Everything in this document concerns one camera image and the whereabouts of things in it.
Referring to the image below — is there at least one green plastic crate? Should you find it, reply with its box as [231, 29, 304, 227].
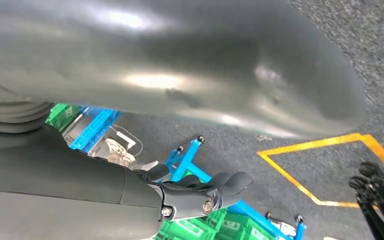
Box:
[45, 103, 82, 133]
[154, 207, 228, 240]
[216, 211, 276, 240]

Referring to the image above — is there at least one white power adapter cable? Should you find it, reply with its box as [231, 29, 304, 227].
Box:
[108, 124, 144, 157]

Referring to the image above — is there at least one black folding stand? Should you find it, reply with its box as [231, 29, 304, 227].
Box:
[348, 160, 384, 240]

